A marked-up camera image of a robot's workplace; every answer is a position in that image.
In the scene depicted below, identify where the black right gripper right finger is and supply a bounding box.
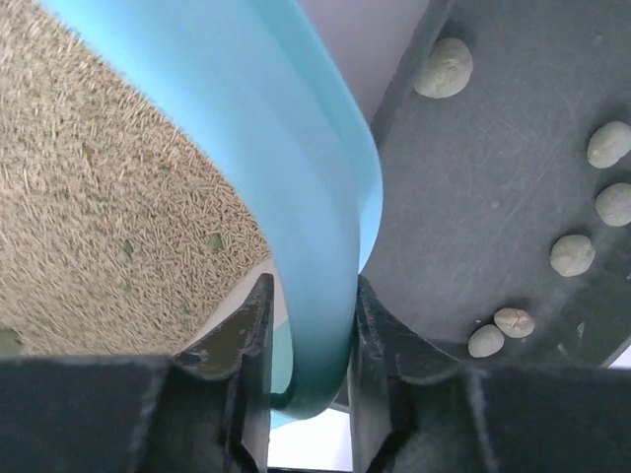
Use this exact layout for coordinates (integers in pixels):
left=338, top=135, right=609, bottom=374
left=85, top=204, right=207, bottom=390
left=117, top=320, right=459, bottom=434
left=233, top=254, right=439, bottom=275
left=348, top=278, right=473, bottom=472

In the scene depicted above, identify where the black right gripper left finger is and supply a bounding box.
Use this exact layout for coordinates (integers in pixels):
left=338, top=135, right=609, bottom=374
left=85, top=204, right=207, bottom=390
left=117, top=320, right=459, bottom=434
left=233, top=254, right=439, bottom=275
left=174, top=274, right=274, bottom=472

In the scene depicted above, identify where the teal plastic litter box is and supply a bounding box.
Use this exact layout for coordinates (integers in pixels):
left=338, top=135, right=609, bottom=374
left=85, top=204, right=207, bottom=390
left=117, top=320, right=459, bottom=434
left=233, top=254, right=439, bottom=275
left=44, top=1, right=384, bottom=420

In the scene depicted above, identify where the grey-green litter clump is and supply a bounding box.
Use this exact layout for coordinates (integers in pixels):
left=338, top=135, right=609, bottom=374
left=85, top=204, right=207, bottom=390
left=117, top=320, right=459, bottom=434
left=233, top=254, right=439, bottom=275
left=587, top=121, right=631, bottom=169
left=595, top=182, right=631, bottom=227
left=467, top=324, right=505, bottom=359
left=493, top=307, right=535, bottom=339
left=0, top=327, right=24, bottom=358
left=413, top=37, right=473, bottom=99
left=549, top=235, right=596, bottom=278

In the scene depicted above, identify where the dark grey plastic bin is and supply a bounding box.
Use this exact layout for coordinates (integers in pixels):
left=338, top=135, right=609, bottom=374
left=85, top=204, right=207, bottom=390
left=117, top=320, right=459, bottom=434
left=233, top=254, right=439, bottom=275
left=364, top=1, right=630, bottom=367

